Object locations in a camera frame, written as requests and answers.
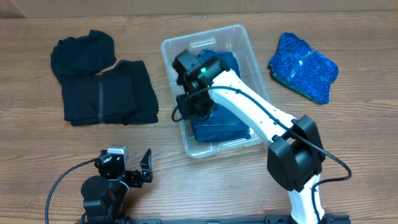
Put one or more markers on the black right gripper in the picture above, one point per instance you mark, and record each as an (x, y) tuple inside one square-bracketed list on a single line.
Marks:
[(188, 114)]

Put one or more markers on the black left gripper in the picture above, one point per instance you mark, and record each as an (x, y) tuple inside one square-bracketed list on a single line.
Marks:
[(137, 181)]

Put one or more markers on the blue denim jeans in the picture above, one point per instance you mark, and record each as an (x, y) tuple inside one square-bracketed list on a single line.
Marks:
[(221, 125)]

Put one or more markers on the black pants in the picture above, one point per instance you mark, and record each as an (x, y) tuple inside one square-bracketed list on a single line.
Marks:
[(122, 95)]

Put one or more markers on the sparkly blue garment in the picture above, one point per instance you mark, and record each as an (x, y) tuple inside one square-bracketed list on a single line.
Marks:
[(303, 69)]

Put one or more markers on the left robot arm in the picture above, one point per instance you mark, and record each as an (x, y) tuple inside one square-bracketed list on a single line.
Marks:
[(105, 193)]

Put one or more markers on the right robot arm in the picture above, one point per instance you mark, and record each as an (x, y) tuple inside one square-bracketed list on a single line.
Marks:
[(294, 145)]

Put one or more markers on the clear plastic storage bin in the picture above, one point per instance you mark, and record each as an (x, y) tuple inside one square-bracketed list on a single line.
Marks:
[(226, 39)]

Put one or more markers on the black folded shirt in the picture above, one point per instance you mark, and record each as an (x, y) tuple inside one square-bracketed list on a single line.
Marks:
[(85, 56)]

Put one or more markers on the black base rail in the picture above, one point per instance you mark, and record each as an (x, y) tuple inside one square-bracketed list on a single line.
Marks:
[(270, 219)]

